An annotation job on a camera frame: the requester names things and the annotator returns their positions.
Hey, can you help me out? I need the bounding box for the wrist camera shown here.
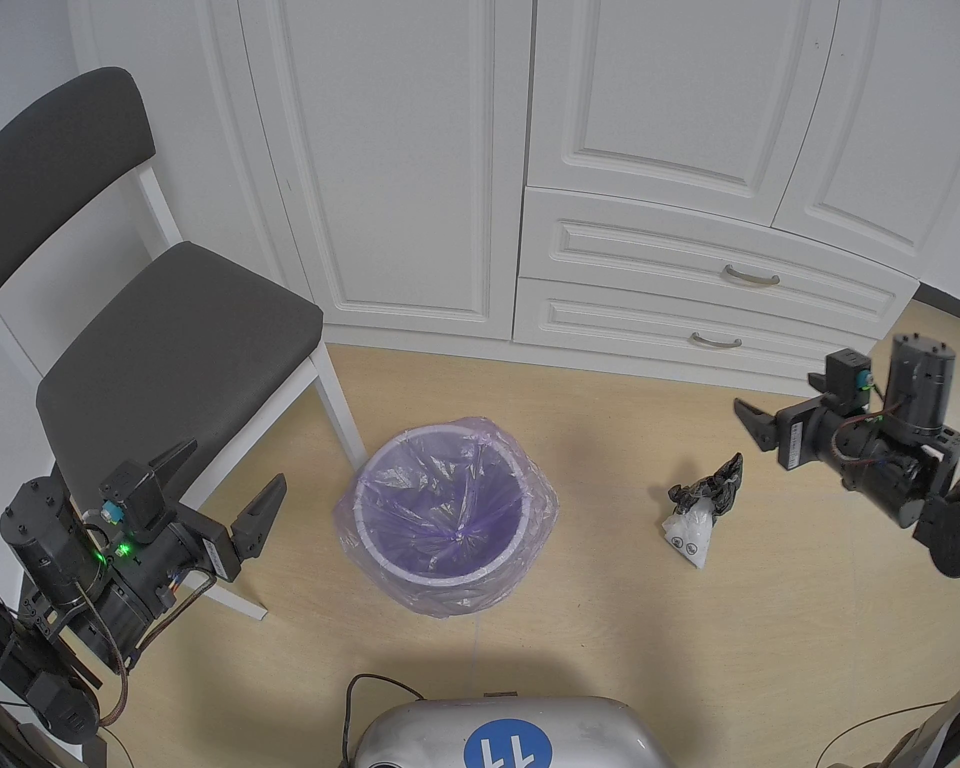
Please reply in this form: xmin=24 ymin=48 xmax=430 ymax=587
xmin=99 ymin=461 xmax=166 ymax=537
xmin=807 ymin=348 xmax=876 ymax=415

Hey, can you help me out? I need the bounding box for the white trash bin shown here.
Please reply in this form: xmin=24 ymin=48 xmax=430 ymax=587
xmin=354 ymin=425 xmax=535 ymax=590

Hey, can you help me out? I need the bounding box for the crumpled black plastic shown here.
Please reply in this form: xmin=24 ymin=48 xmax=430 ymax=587
xmin=667 ymin=451 xmax=745 ymax=520

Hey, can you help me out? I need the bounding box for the white wardrobe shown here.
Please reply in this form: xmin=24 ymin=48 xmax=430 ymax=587
xmin=67 ymin=0 xmax=960 ymax=399

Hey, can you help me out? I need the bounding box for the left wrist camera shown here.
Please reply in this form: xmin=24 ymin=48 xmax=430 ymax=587
xmin=99 ymin=461 xmax=166 ymax=537

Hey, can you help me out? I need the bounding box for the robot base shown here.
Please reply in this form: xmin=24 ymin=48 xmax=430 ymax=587
xmin=352 ymin=693 xmax=680 ymax=768

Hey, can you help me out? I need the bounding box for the grey padded white chair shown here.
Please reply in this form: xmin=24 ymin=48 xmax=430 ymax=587
xmin=0 ymin=67 xmax=369 ymax=622

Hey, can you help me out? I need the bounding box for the black cable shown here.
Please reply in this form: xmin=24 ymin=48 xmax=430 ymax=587
xmin=341 ymin=673 xmax=429 ymax=768

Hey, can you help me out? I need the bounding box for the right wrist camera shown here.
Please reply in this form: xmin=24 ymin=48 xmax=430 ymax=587
xmin=807 ymin=348 xmax=876 ymax=415

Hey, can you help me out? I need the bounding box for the purple plastic bag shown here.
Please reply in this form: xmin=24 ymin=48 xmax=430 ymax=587
xmin=333 ymin=414 xmax=560 ymax=620

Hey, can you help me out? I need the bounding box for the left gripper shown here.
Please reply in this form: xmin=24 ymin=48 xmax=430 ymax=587
xmin=111 ymin=438 xmax=289 ymax=625

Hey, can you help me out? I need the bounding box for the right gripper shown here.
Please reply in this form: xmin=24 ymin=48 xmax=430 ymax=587
xmin=774 ymin=396 xmax=888 ymax=474

